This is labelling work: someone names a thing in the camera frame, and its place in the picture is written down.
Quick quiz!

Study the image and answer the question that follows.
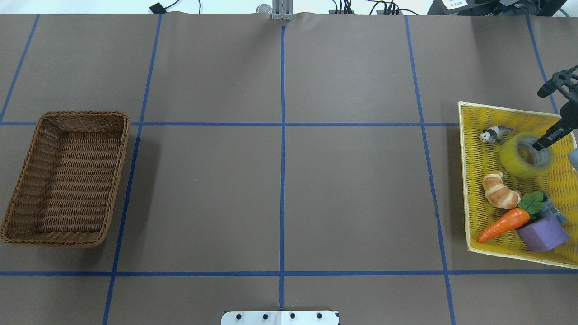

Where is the purple foam block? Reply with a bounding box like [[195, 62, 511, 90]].
[[516, 216, 570, 252]]

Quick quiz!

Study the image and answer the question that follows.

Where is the toy croissant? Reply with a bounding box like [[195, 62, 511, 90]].
[[482, 170, 522, 209]]

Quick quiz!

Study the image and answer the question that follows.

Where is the yellow clear tape roll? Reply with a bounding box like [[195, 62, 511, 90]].
[[498, 132, 555, 179]]

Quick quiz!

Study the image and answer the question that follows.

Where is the black usb hub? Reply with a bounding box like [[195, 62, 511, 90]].
[[328, 0, 402, 16]]

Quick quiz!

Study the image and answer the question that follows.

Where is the aluminium frame post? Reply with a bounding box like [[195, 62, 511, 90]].
[[272, 0, 294, 21]]

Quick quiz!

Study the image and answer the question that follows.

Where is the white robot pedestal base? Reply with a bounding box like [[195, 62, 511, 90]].
[[220, 310, 340, 325]]

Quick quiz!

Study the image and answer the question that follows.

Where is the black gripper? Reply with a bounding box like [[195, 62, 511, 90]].
[[532, 66, 578, 151]]

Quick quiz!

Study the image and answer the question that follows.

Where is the brown wicker basket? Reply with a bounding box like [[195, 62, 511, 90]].
[[1, 111, 131, 248]]

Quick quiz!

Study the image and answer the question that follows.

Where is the small black device box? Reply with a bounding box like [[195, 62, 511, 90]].
[[149, 3, 167, 14]]

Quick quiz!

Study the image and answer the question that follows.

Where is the panda figurine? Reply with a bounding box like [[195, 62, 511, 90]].
[[478, 125, 514, 145]]

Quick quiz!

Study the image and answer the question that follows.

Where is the orange toy carrot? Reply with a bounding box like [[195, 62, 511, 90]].
[[476, 191, 545, 243]]

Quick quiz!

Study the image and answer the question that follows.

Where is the yellow plastic mesh basket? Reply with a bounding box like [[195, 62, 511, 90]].
[[458, 101, 578, 269]]

